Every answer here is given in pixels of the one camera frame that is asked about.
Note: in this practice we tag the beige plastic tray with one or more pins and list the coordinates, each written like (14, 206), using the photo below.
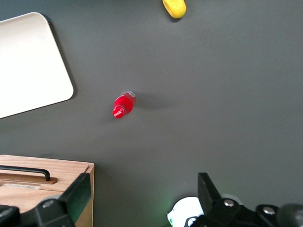
(28, 66)

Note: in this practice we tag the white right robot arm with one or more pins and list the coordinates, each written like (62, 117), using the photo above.
(185, 209)

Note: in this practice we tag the red coke bottle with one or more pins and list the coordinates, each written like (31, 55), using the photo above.
(123, 104)

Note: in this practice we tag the wooden drawer front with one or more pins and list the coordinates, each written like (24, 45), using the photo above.
(71, 165)
(21, 198)

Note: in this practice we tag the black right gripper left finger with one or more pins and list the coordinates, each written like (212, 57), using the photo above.
(79, 194)

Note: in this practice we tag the yellow sponge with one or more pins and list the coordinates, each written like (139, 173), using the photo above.
(176, 8)

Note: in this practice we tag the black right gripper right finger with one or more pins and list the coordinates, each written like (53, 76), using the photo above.
(206, 191)

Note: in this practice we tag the wooden drawer cabinet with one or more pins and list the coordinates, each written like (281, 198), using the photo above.
(35, 196)

